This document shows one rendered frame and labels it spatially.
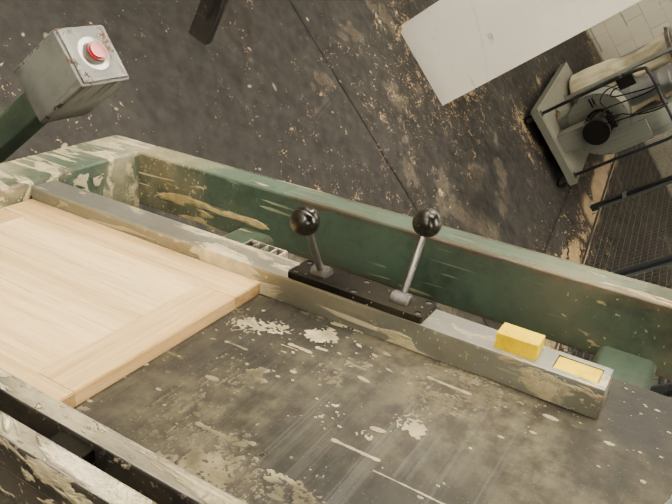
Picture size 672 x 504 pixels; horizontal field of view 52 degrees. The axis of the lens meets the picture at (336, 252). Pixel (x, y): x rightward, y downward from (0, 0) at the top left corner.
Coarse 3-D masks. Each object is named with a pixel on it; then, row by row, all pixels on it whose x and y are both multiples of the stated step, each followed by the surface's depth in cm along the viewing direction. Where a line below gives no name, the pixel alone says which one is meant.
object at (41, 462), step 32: (0, 384) 63; (0, 416) 59; (32, 416) 61; (64, 416) 59; (0, 448) 57; (32, 448) 56; (64, 448) 57; (96, 448) 57; (128, 448) 56; (0, 480) 59; (32, 480) 56; (64, 480) 53; (96, 480) 53; (128, 480) 56; (160, 480) 54; (192, 480) 54
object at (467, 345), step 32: (32, 192) 117; (64, 192) 116; (128, 224) 107; (160, 224) 106; (192, 256) 102; (224, 256) 98; (256, 256) 98; (288, 288) 94; (352, 320) 90; (384, 320) 87; (448, 320) 86; (448, 352) 83; (480, 352) 81; (544, 352) 81; (512, 384) 80; (544, 384) 78; (576, 384) 76; (608, 384) 76
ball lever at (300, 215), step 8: (296, 208) 85; (304, 208) 84; (312, 208) 85; (296, 216) 84; (304, 216) 83; (312, 216) 84; (296, 224) 84; (304, 224) 83; (312, 224) 84; (296, 232) 85; (304, 232) 84; (312, 232) 84; (312, 240) 87; (312, 248) 88; (312, 256) 90; (320, 256) 91; (320, 264) 91; (312, 272) 92; (320, 272) 92; (328, 272) 92
